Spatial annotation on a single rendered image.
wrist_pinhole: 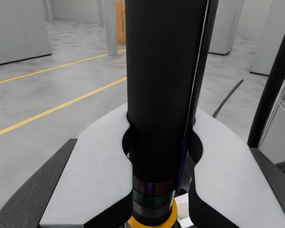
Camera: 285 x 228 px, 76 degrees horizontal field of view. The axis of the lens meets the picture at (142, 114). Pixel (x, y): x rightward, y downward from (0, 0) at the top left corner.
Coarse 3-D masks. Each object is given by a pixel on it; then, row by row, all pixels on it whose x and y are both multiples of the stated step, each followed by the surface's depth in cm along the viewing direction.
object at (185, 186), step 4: (184, 172) 37; (184, 176) 38; (184, 180) 38; (188, 180) 41; (184, 184) 39; (188, 184) 42; (180, 188) 38; (184, 188) 40; (180, 192) 38; (184, 192) 38; (176, 196) 38
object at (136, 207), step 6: (138, 204) 12; (168, 204) 13; (138, 210) 13; (144, 210) 12; (150, 210) 12; (156, 210) 12; (162, 210) 13; (168, 210) 13; (144, 216) 13; (150, 216) 13; (156, 216) 13
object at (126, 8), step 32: (128, 0) 7; (160, 0) 6; (192, 0) 6; (128, 32) 7; (160, 32) 7; (192, 32) 7; (128, 64) 8; (160, 64) 7; (192, 64) 8; (128, 96) 9; (160, 96) 8; (160, 128) 9; (160, 160) 10; (160, 224) 13
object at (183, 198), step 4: (180, 196) 19; (184, 196) 19; (176, 200) 18; (180, 200) 18; (184, 200) 18; (176, 204) 18; (180, 220) 17; (184, 220) 17; (188, 220) 17; (180, 224) 16; (184, 224) 16; (188, 224) 16; (192, 224) 16
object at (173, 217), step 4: (172, 204) 15; (172, 208) 14; (176, 208) 15; (172, 212) 14; (176, 212) 14; (132, 216) 14; (172, 216) 14; (128, 220) 14; (132, 220) 14; (136, 220) 14; (168, 220) 14; (172, 220) 14; (132, 224) 14; (136, 224) 13; (140, 224) 13; (164, 224) 13; (168, 224) 14; (172, 224) 14
